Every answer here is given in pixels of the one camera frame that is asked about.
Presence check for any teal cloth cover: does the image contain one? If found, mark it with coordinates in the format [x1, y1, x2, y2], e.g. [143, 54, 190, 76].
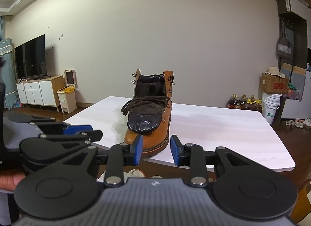
[0, 15, 18, 110]

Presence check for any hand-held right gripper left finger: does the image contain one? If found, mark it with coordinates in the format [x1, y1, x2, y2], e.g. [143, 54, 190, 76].
[57, 135, 144, 187]

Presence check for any dark brown shoelace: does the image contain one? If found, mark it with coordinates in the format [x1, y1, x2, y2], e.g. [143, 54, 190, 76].
[121, 96, 171, 117]

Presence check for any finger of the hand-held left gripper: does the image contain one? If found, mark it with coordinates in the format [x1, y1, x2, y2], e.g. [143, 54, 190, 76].
[30, 117, 93, 135]
[38, 130, 103, 149]

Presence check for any straw hat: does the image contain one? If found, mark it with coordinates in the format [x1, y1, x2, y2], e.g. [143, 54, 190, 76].
[265, 67, 286, 78]

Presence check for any group of cooking oil bottles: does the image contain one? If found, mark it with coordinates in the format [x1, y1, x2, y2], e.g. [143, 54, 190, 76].
[227, 93, 263, 113]

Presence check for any cardboard box with red print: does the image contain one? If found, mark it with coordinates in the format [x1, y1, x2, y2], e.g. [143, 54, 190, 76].
[261, 73, 289, 94]

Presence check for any white and grey tall cabinet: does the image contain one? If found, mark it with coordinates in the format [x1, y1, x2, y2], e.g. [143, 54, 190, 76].
[277, 0, 311, 119]

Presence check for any black flat-screen television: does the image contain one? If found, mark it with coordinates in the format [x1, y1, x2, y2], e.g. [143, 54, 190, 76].
[15, 34, 47, 80]

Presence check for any row of light shoes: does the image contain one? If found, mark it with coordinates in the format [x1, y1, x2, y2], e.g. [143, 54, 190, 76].
[284, 118, 311, 129]

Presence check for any tan leather boot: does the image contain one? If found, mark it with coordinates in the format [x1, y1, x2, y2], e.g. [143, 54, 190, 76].
[121, 69, 175, 160]

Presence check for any white pedal trash bin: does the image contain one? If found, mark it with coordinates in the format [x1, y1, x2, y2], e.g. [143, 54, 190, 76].
[57, 70, 78, 114]

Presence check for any white wooden TV cabinet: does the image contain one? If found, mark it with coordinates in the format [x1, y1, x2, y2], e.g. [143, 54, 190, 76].
[16, 75, 64, 113]

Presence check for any person's left hand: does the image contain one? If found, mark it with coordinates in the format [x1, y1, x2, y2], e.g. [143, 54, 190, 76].
[0, 171, 26, 190]

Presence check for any white plastic bucket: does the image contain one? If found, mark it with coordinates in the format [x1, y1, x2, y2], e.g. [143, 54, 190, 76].
[262, 92, 281, 124]

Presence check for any pile of colourful clothes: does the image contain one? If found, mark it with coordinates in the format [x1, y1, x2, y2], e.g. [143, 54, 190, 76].
[288, 84, 302, 101]

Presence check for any grey hanging bag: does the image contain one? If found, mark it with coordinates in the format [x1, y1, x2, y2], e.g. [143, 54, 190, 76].
[276, 22, 294, 60]

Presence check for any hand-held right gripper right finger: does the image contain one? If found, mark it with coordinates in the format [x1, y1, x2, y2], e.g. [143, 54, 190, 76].
[170, 135, 254, 187]

